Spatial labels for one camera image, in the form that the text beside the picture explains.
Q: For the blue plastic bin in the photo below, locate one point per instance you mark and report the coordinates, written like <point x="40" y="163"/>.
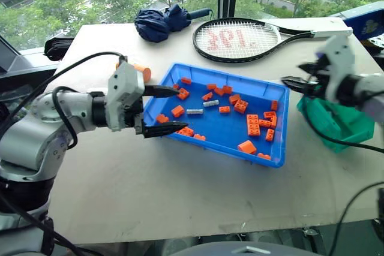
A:
<point x="228" y="130"/>

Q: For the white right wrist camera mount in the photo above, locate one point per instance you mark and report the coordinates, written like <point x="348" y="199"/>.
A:
<point x="339" y="55"/>

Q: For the dark slanted panel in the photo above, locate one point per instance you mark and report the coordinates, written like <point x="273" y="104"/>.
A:
<point x="18" y="64"/>

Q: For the grey battery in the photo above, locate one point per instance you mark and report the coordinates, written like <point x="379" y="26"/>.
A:
<point x="210" y="103"/>
<point x="195" y="111"/>

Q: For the black white tennis racket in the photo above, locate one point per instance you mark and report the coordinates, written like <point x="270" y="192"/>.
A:
<point x="210" y="53"/>

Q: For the green plastic bin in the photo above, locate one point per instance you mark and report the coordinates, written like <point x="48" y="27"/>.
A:
<point x="345" y="124"/>

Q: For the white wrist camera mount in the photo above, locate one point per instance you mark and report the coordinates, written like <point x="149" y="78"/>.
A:
<point x="339" y="55"/>
<point x="124" y="88"/>

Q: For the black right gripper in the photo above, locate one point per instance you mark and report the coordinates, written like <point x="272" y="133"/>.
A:
<point x="321" y="80"/>

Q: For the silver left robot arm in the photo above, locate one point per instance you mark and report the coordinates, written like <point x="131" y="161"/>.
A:
<point x="33" y="136"/>

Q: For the black folded bag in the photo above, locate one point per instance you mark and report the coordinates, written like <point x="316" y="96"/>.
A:
<point x="57" y="47"/>

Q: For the orange plastic cylinder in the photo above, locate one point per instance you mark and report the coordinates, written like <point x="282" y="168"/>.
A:
<point x="144" y="73"/>

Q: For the blue printed box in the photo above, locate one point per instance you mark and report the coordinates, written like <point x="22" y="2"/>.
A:
<point x="367" y="20"/>

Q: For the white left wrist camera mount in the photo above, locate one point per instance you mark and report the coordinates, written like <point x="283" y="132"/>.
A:
<point x="124" y="88"/>

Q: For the large flat orange toy brick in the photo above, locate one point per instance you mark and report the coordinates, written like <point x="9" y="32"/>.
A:
<point x="253" y="125"/>

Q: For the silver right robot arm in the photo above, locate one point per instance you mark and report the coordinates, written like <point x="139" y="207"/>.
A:
<point x="372" y="91"/>

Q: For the navy blue folded umbrella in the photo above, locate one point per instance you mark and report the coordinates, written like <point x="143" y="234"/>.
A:
<point x="156" y="23"/>

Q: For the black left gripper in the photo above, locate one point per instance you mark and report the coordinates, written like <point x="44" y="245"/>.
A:
<point x="131" y="115"/>

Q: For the orange sloped toy brick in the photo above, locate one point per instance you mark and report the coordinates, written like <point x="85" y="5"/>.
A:
<point x="247" y="147"/>

